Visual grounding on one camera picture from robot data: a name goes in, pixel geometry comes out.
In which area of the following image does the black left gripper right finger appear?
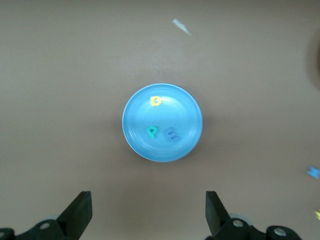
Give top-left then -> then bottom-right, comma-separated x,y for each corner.
204,191 -> 267,240

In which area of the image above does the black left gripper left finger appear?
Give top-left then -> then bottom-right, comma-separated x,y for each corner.
14,191 -> 93,240

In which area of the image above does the blue foam letter m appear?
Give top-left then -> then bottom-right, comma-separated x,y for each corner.
163,126 -> 181,143

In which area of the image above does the teal foam letter p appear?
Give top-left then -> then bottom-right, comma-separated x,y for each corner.
145,125 -> 158,140

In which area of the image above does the blue foam letter x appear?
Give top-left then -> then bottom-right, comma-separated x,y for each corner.
306,166 -> 320,180

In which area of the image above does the blue plate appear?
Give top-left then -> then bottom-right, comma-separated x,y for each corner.
121,83 -> 203,163

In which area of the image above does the white paper scrap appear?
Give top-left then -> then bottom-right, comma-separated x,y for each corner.
171,18 -> 193,36

